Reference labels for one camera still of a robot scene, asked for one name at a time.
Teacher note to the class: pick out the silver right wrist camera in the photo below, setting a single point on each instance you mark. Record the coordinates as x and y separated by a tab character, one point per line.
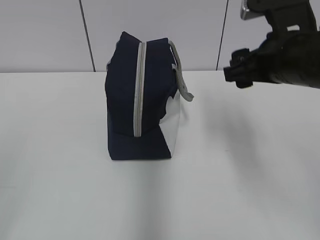
246	13

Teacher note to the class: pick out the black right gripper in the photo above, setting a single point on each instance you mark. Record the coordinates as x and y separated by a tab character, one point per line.
296	62

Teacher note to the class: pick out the navy and white lunch bag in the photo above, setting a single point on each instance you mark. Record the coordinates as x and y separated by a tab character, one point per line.
144	86

